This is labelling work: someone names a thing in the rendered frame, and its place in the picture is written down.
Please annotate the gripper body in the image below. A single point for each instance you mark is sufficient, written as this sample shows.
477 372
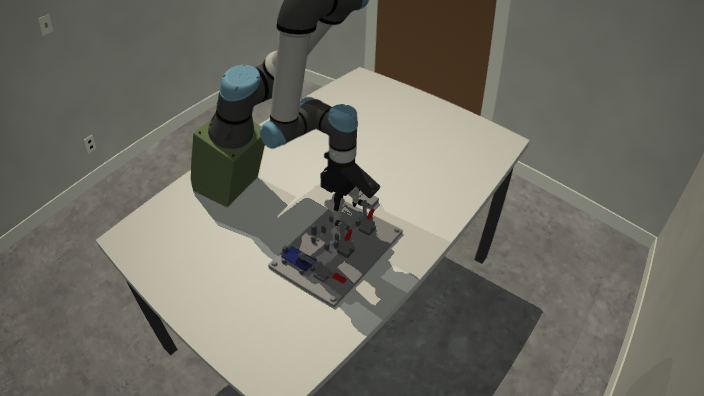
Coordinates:
333 179

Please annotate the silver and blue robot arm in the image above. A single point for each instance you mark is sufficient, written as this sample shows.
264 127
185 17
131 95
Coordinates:
282 72

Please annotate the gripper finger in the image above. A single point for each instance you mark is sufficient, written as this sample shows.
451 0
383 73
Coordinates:
335 204
354 195

